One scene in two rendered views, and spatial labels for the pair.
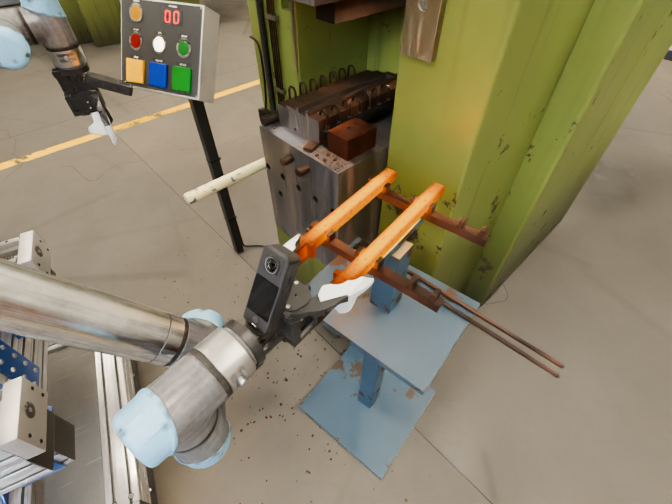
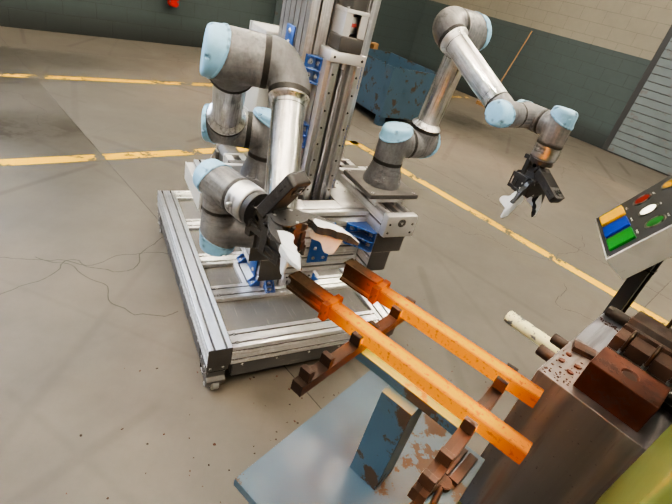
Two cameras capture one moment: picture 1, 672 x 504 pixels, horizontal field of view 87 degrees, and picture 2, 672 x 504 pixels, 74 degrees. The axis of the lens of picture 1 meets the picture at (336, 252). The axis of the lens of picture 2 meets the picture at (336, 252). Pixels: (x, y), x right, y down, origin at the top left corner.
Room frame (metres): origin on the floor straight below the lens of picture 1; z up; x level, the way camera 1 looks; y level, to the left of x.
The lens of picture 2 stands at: (0.32, -0.63, 1.45)
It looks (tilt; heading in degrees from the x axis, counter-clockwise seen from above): 31 degrees down; 84
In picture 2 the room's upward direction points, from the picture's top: 16 degrees clockwise
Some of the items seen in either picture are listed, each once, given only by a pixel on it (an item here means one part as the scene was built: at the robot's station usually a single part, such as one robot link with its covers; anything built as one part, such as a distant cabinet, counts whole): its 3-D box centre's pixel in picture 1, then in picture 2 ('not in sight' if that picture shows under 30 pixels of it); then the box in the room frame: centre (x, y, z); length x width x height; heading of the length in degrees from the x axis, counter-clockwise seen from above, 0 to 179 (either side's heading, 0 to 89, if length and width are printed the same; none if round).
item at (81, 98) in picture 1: (81, 89); (531, 176); (0.99, 0.70, 1.07); 0.09 x 0.08 x 0.12; 118
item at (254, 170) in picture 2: not in sight; (264, 165); (0.16, 0.79, 0.87); 0.15 x 0.15 x 0.10
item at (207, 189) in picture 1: (235, 176); (567, 357); (1.23, 0.42, 0.62); 0.44 x 0.05 x 0.05; 133
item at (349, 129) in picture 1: (351, 138); (620, 386); (0.95, -0.05, 0.95); 0.12 x 0.09 x 0.07; 133
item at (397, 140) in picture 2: not in sight; (394, 141); (0.60, 1.03, 0.98); 0.13 x 0.12 x 0.14; 36
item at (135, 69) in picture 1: (136, 71); (612, 217); (1.31, 0.70, 1.01); 0.07 x 0.05 x 0.07; 68
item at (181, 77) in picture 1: (182, 79); (621, 240); (1.24, 0.52, 1.01); 0.07 x 0.05 x 0.07; 68
